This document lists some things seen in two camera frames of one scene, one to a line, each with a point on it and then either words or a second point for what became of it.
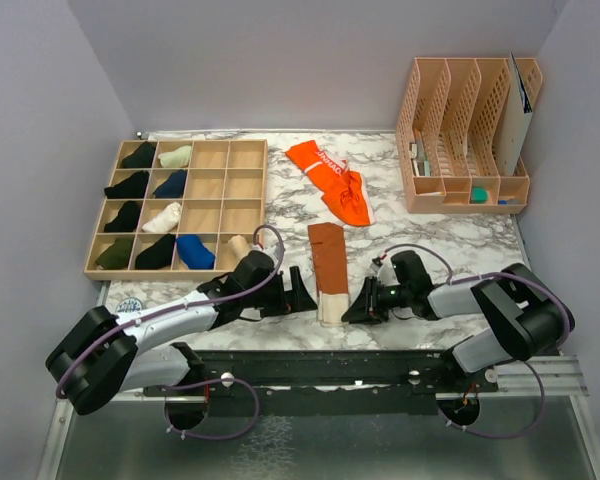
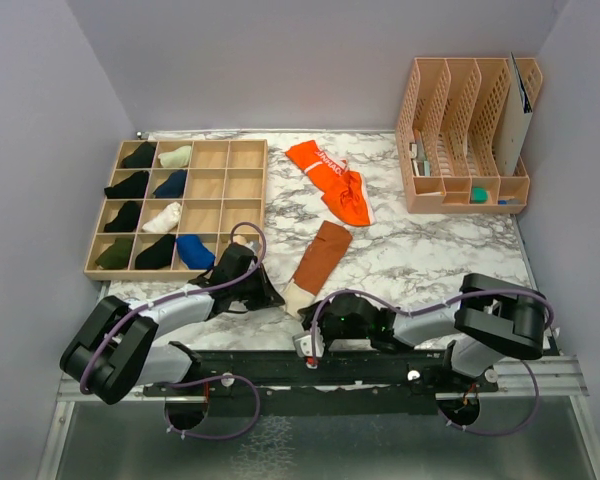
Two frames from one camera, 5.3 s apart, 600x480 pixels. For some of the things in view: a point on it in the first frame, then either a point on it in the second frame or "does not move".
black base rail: [324, 382] does not move
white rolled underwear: [168, 219] does not move
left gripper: [290, 301] → [268, 296]
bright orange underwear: [345, 191] does not move
